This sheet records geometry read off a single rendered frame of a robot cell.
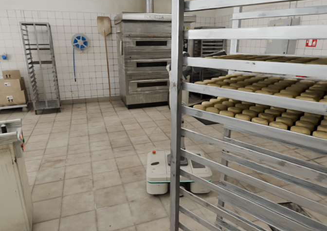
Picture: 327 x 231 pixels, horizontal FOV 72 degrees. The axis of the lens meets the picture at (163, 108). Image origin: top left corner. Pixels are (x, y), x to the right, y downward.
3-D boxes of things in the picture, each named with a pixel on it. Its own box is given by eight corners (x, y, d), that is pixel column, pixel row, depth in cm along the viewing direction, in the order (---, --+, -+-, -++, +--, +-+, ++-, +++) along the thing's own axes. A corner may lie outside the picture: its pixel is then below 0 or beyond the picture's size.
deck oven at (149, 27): (127, 113, 482) (122, 11, 425) (118, 99, 591) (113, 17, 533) (192, 106, 532) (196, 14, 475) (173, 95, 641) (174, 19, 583)
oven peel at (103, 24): (104, 103, 553) (96, 15, 519) (104, 103, 557) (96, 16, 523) (116, 102, 562) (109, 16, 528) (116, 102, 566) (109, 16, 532)
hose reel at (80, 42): (92, 80, 559) (88, 33, 527) (93, 81, 543) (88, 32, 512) (75, 81, 545) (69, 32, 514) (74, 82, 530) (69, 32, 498)
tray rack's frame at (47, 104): (37, 105, 520) (24, 23, 469) (61, 103, 539) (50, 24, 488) (34, 113, 464) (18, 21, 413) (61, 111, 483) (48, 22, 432)
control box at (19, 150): (16, 158, 156) (12, 140, 152) (20, 144, 177) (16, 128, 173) (22, 157, 158) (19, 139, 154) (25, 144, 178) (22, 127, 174)
